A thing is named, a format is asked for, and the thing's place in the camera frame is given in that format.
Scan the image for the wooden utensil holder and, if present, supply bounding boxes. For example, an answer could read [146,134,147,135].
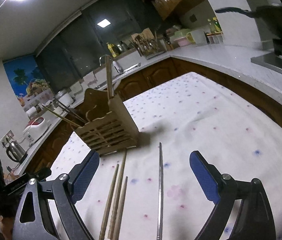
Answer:
[75,88,139,155]

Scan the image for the white steel pot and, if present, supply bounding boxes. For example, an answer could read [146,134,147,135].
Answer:
[55,89,74,106]

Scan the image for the wooden chopstick short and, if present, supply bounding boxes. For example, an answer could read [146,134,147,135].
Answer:
[98,164,119,240]

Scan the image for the gas stove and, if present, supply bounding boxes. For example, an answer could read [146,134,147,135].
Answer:
[250,38,282,84]

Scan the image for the black wok pan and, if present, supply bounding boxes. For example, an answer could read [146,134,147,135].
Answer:
[215,0,282,46]

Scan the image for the wooden chopstick long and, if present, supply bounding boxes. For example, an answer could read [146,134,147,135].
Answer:
[108,149,127,239]

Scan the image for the dish drying rack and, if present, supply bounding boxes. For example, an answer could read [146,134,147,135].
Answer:
[131,28,166,60]

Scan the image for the green pink plastic basket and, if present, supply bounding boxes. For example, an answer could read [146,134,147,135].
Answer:
[174,29,195,47]

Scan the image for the white red rice cooker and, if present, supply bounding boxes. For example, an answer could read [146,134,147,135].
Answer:
[23,116,49,142]

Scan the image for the tropical fruit poster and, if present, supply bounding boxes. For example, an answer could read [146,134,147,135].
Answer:
[3,55,54,111]

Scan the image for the stainless electric kettle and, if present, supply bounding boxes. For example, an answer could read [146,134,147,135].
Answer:
[6,141,27,164]

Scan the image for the metal chopstick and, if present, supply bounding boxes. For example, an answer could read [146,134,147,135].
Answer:
[156,142,164,240]

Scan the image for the chrome sink faucet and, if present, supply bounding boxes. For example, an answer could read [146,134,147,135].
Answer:
[99,54,123,74]

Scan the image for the floral white tablecloth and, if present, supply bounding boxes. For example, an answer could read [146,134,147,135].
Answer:
[46,71,282,240]

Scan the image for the yellow oil bottle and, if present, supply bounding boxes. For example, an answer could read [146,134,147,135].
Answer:
[107,42,119,57]

